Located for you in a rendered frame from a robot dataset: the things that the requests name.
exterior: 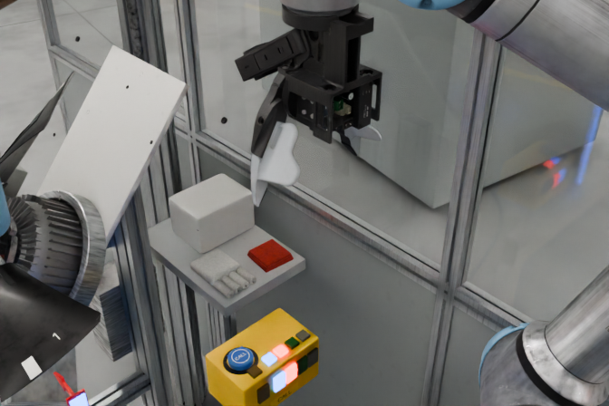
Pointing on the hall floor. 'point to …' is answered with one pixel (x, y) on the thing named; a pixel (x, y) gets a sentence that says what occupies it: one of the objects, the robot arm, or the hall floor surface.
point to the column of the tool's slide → (164, 184)
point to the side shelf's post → (225, 327)
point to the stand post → (142, 302)
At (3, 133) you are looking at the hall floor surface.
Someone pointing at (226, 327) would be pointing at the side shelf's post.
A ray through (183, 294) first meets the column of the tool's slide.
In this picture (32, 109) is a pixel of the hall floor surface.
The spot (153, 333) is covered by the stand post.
